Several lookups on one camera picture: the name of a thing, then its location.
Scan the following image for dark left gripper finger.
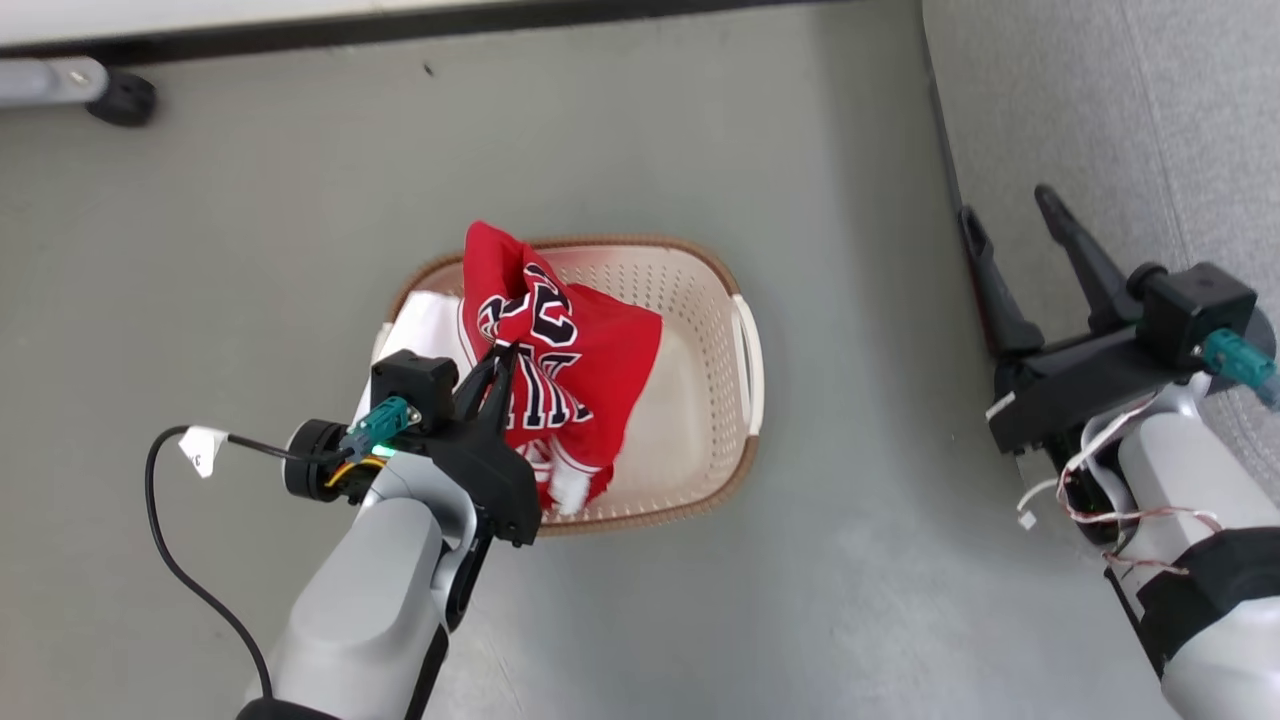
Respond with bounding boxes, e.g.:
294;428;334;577
485;345;518;433
455;345;506;421

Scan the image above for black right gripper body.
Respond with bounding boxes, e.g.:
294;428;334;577
988;330;1201;456

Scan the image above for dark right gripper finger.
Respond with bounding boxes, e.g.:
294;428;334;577
957;205;1048;361
1033;184;1146;336

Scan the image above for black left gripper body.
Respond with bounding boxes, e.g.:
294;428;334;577
400;395;543;548

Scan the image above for white garment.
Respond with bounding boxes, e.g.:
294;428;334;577
350;290;476;431

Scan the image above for red basketball jersey with lettering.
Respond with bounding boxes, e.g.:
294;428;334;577
458;220;664;516

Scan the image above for beige plastic laundry basket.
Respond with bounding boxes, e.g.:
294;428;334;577
372;235;766;536

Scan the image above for grey fabric sofa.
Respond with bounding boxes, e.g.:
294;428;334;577
920;0;1280;481

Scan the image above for black baseboard strip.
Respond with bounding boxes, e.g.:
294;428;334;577
0;0;841;69

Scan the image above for grey stand leg black foot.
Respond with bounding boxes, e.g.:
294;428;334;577
0;55;159;129

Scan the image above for thin white and red wires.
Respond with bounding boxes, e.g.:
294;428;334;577
1015;385;1226;581

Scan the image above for black cable with white tag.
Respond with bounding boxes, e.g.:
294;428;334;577
145;425;301;701

